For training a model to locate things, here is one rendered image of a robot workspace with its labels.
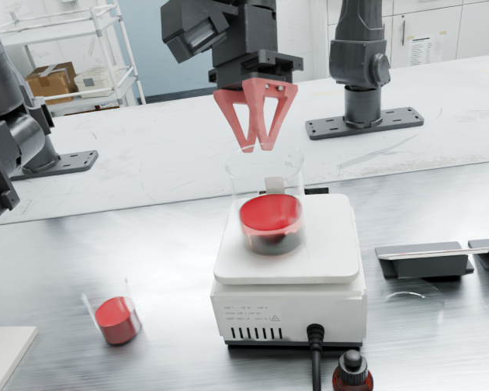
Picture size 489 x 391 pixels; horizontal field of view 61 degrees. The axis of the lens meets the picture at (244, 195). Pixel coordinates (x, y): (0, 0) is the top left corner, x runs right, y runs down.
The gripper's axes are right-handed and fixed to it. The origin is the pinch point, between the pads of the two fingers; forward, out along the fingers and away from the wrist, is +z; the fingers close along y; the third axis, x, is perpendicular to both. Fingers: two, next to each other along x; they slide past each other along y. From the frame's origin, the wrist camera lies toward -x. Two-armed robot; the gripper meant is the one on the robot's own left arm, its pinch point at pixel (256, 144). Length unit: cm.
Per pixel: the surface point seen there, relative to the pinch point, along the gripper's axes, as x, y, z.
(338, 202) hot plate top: 0.9, 11.0, 6.6
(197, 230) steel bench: -2.5, -10.0, 10.5
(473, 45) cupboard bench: 247, -79, -73
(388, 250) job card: 9.3, 10.8, 12.5
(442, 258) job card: 8.5, 17.3, 12.5
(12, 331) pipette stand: -24.5, -11.4, 18.8
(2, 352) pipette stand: -25.7, -9.5, 20.0
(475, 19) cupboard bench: 240, -75, -86
